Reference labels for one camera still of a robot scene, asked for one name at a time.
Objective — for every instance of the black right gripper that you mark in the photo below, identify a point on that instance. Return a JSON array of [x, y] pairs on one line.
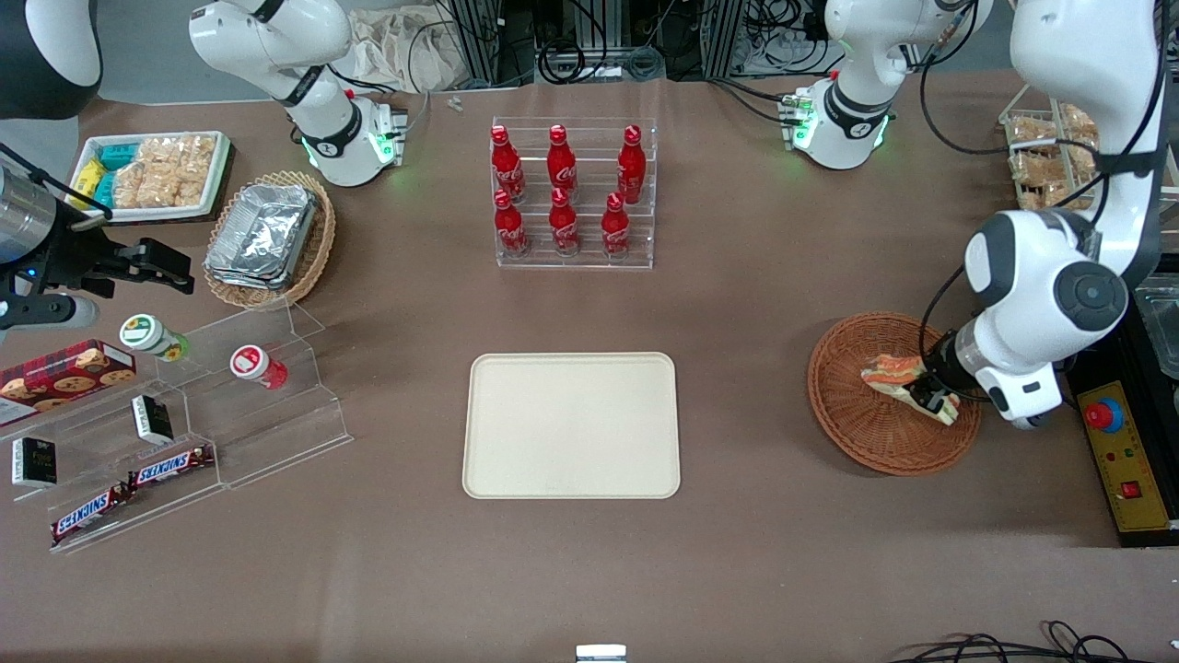
[[75, 259]]

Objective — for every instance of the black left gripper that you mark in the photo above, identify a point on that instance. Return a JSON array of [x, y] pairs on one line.
[[940, 366]]

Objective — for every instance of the triangular sandwich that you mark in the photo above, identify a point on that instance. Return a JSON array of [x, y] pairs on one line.
[[892, 373]]

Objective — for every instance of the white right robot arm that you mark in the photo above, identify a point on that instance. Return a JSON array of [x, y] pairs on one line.
[[276, 37]]

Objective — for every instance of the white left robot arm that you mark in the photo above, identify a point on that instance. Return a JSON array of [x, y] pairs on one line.
[[1041, 276]]

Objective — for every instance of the white rectangular snack tray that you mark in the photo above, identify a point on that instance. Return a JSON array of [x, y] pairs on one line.
[[147, 214]]

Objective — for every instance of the brown round wicker basket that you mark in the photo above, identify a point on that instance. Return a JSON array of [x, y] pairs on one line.
[[866, 433]]

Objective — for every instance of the light oval wicker basket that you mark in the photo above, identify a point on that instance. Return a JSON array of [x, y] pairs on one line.
[[318, 249]]

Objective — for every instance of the cream rectangular tray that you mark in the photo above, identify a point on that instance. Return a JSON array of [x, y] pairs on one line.
[[571, 425]]

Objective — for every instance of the green lidded cup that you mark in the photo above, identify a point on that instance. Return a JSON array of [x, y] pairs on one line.
[[147, 335]]

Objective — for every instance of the teal snack packet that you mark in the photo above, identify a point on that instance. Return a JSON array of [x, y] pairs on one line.
[[118, 155], [104, 189]]

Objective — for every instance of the rice cracker bags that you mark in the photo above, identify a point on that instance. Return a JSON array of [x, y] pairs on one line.
[[170, 170]]

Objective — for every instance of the yellow snack packet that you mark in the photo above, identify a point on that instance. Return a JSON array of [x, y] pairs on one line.
[[87, 177]]

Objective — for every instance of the stacked aluminium foil trays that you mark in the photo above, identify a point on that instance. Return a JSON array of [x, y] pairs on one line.
[[262, 235]]

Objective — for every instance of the red lidded cup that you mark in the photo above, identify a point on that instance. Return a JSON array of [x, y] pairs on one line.
[[253, 364]]

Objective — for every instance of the red cookie box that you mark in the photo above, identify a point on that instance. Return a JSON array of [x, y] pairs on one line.
[[64, 378]]

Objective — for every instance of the small black chocolate box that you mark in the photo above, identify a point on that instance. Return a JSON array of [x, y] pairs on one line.
[[35, 462], [152, 419]]

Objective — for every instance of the red emergency stop button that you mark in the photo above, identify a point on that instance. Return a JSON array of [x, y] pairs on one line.
[[1103, 415]]

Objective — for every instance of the snickers bar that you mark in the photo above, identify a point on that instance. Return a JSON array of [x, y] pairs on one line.
[[87, 514], [170, 467]]

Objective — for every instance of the yellow control panel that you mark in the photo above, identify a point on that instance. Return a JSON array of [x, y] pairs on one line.
[[1128, 460]]

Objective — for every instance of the clear acrylic stepped shelf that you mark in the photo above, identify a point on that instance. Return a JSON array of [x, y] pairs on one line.
[[276, 433]]

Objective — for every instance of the black machine base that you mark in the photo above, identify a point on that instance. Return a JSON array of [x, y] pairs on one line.
[[1151, 433]]

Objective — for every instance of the fried snack bag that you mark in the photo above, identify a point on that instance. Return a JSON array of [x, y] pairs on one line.
[[1078, 122], [1032, 131], [1055, 195], [1039, 164]]

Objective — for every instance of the clear plastic container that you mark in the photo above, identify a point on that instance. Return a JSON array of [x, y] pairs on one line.
[[1162, 331]]

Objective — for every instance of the clear bin of snacks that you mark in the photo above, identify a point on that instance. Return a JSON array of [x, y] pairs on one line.
[[1011, 138]]

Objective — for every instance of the beige cloth bag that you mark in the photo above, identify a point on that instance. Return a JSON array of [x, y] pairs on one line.
[[396, 51]]

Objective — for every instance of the red cola bottle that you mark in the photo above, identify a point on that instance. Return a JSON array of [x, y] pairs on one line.
[[631, 166], [507, 166], [564, 226], [509, 228], [615, 230], [561, 164]]

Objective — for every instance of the clear acrylic bottle rack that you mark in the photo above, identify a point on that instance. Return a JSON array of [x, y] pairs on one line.
[[589, 262]]

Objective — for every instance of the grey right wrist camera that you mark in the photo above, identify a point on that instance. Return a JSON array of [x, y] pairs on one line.
[[46, 313]]

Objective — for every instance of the aluminium frame post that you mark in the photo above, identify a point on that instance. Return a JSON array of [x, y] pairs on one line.
[[484, 37], [723, 37]]

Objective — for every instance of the white edge bracket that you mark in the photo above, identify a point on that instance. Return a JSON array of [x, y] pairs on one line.
[[601, 654]]

